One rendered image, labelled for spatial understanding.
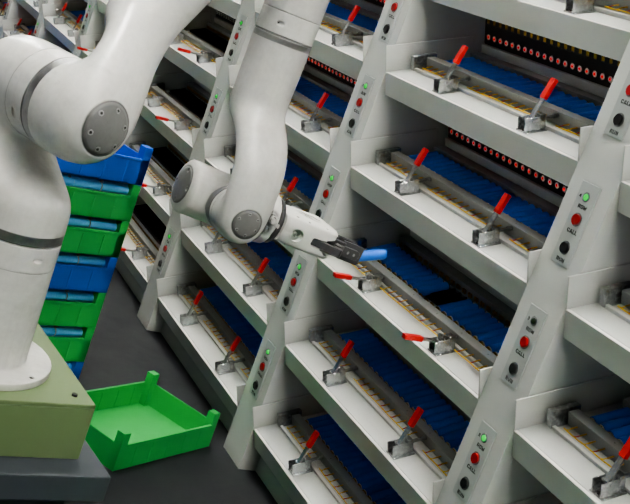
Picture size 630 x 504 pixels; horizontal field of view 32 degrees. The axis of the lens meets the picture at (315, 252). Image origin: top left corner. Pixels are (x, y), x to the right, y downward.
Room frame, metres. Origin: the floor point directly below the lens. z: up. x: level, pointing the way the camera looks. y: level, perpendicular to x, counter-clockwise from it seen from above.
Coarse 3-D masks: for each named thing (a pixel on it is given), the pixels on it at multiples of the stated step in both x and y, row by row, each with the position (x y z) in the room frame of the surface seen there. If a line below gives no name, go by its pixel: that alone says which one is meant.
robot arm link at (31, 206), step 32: (0, 64) 1.34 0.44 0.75; (32, 64) 1.32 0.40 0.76; (0, 96) 1.33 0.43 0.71; (0, 128) 1.35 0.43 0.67; (0, 160) 1.34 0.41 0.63; (32, 160) 1.37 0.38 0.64; (0, 192) 1.31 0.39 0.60; (32, 192) 1.32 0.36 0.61; (64, 192) 1.37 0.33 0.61; (0, 224) 1.30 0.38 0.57; (32, 224) 1.31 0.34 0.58; (64, 224) 1.35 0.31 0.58
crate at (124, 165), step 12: (120, 156) 2.12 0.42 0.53; (132, 156) 2.21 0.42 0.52; (144, 156) 2.16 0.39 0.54; (60, 168) 2.03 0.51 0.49; (72, 168) 2.05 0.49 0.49; (84, 168) 2.07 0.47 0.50; (96, 168) 2.09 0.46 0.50; (108, 168) 2.11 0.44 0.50; (120, 168) 2.13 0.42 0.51; (132, 168) 2.15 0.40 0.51; (144, 168) 2.17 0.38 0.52; (120, 180) 2.13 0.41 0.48; (132, 180) 2.15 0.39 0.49
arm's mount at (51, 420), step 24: (48, 384) 1.36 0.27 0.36; (72, 384) 1.39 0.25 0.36; (0, 408) 1.27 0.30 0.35; (24, 408) 1.29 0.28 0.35; (48, 408) 1.31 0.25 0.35; (72, 408) 1.33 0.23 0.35; (0, 432) 1.28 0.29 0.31; (24, 432) 1.30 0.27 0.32; (48, 432) 1.32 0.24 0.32; (72, 432) 1.34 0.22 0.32; (24, 456) 1.31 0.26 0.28; (48, 456) 1.33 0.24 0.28; (72, 456) 1.35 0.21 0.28
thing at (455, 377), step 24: (360, 240) 2.13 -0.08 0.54; (384, 240) 2.18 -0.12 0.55; (336, 264) 2.08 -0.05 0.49; (456, 264) 2.01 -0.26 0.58; (336, 288) 2.04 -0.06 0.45; (360, 312) 1.95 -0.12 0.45; (384, 312) 1.87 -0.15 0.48; (408, 312) 1.88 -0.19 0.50; (384, 336) 1.87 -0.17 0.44; (432, 336) 1.79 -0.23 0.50; (408, 360) 1.79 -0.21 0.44; (432, 360) 1.71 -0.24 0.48; (456, 360) 1.71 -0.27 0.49; (456, 384) 1.65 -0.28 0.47; (480, 384) 1.58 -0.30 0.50
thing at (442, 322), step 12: (372, 264) 2.02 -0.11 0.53; (384, 276) 1.98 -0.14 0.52; (396, 276) 1.97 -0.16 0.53; (384, 288) 1.95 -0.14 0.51; (396, 288) 1.94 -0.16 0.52; (408, 288) 1.92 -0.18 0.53; (408, 300) 1.90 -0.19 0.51; (420, 300) 1.87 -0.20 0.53; (420, 312) 1.86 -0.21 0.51; (432, 312) 1.82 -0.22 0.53; (432, 324) 1.81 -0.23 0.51; (444, 324) 1.78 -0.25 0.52; (456, 324) 1.78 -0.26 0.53; (468, 336) 1.74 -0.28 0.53; (468, 348) 1.72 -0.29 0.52; (480, 348) 1.70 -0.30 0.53; (480, 360) 1.69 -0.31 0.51; (492, 360) 1.66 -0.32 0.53
